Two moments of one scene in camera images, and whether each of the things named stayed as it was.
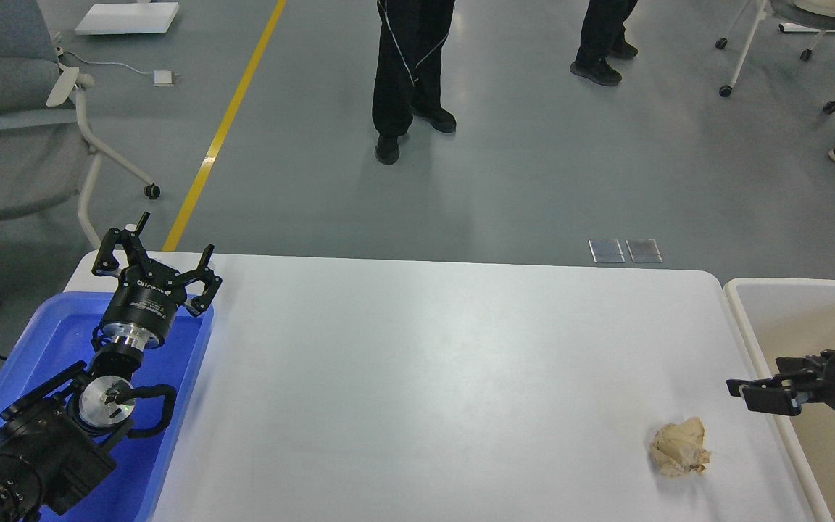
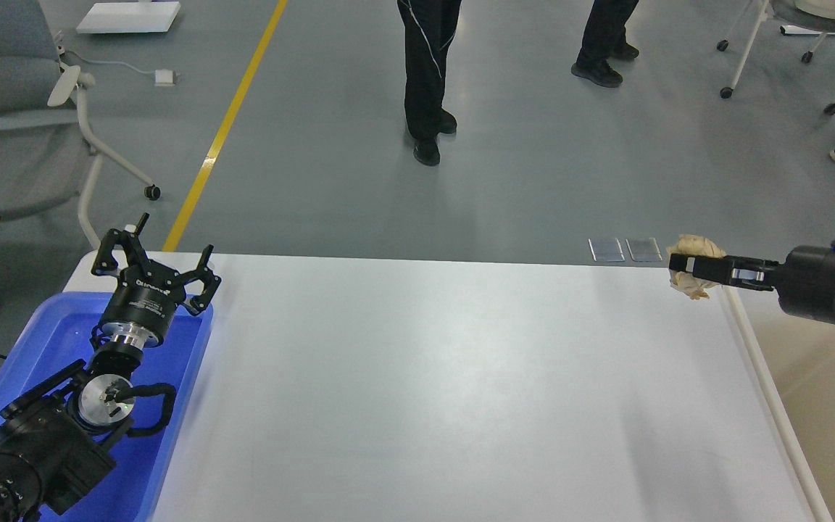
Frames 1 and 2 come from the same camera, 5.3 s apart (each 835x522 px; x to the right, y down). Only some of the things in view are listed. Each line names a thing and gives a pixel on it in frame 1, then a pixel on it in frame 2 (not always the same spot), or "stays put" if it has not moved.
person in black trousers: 603,35 stays put
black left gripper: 148,293 stays put
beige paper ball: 679,449 to 687,283
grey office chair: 20,146 stays put
